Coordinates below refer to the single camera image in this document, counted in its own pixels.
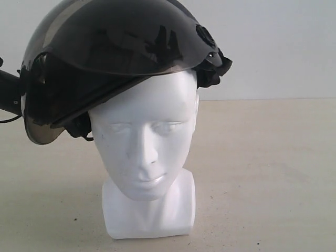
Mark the white mannequin head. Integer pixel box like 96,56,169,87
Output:
89,70,199,239

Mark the black helmet with visor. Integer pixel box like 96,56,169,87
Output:
19,1,233,145

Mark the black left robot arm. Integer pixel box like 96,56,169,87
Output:
1,70,23,116

